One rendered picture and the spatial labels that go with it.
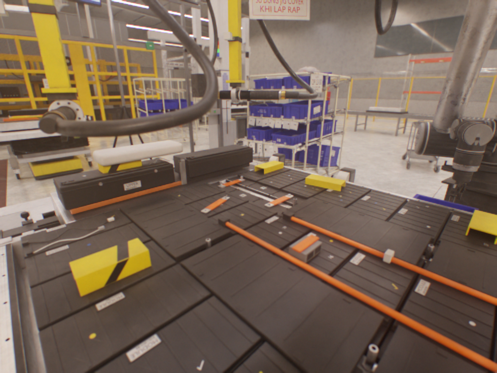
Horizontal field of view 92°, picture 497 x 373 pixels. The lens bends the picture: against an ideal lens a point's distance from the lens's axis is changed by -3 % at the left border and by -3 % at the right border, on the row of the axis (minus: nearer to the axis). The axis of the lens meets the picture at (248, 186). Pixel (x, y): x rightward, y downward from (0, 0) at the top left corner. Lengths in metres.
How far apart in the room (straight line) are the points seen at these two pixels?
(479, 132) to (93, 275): 1.53
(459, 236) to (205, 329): 0.76
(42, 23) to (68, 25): 15.24
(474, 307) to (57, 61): 1.13
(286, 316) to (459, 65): 1.46
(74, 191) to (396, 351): 1.00
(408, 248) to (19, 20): 15.82
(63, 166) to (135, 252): 4.99
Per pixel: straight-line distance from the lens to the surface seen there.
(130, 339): 0.53
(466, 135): 1.50
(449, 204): 1.38
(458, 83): 1.69
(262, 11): 1.50
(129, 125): 0.51
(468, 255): 0.85
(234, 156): 1.36
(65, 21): 16.16
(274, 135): 3.59
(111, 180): 1.07
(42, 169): 5.56
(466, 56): 1.66
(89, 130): 0.53
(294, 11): 1.57
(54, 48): 0.90
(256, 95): 1.35
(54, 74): 0.89
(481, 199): 1.90
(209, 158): 1.26
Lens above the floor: 1.39
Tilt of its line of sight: 20 degrees down
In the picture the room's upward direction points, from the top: straight up
